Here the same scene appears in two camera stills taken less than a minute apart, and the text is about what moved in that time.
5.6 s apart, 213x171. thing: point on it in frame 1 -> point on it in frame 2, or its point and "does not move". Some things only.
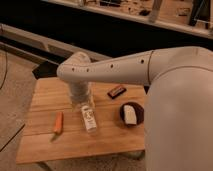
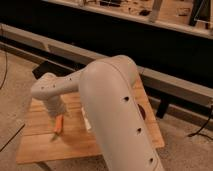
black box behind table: (45, 69) does not move
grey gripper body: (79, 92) -> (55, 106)
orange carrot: (58, 127) does not move
